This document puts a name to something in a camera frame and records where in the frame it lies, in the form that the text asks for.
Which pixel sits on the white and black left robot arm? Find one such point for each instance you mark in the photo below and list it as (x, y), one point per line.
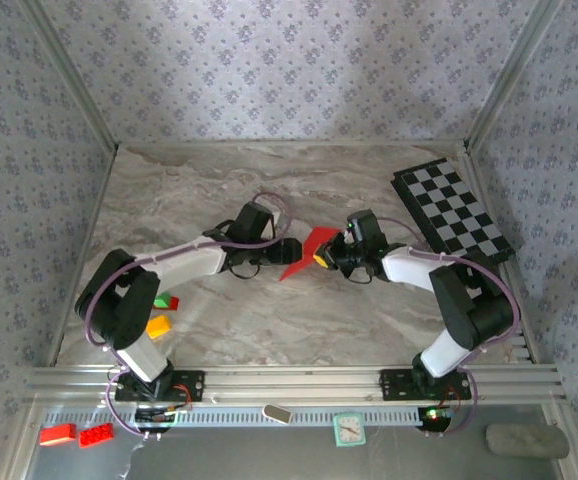
(189, 260)

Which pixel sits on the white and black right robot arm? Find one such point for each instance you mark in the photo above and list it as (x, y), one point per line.
(409, 265)

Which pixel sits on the teal square clock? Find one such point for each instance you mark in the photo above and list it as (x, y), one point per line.
(349, 429)

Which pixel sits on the black and grey chessboard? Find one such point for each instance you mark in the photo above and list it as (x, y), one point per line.
(449, 210)

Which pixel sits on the green toy brick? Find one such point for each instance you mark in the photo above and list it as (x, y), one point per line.
(162, 300)

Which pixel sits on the yellow toy brick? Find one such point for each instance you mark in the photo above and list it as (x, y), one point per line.
(159, 326)

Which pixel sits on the small grey white block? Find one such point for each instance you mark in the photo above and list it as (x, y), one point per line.
(276, 414)

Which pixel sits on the grey stone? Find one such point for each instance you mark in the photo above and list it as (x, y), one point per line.
(526, 441)

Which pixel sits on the studded red toy brick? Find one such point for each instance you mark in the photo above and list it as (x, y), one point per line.
(96, 435)

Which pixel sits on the smooth red toy brick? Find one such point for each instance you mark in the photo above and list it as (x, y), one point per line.
(58, 434)

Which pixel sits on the aluminium frame bar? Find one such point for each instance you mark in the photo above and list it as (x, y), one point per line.
(73, 75)
(510, 75)
(294, 144)
(524, 345)
(67, 312)

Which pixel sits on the wide aluminium mounting rail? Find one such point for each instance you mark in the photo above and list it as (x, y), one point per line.
(294, 382)

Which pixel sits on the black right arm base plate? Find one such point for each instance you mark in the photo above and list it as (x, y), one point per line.
(394, 385)

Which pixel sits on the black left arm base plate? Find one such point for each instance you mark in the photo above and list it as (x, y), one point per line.
(191, 385)

